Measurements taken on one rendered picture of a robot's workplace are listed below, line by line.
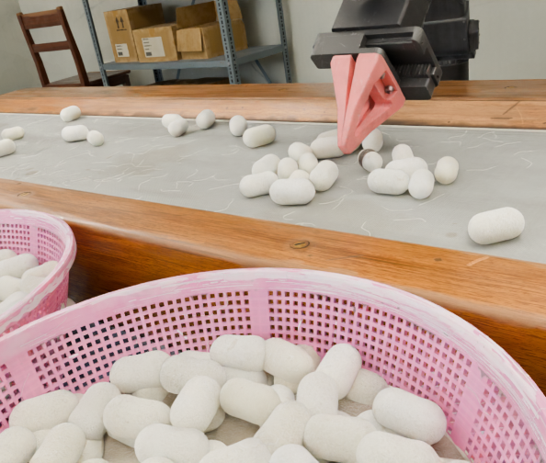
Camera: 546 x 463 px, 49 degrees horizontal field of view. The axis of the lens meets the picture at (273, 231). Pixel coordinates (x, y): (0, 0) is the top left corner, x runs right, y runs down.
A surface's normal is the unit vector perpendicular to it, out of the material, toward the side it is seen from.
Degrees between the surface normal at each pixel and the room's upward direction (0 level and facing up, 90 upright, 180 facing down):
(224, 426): 0
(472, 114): 45
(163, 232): 0
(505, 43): 90
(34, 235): 72
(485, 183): 0
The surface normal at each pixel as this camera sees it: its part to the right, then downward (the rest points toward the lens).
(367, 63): -0.59, -0.05
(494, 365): -0.97, -0.03
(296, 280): -0.39, 0.17
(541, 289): -0.15, -0.91
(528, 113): -0.52, -0.36
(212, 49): 0.68, 0.21
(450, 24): -0.28, 0.69
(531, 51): -0.65, 0.39
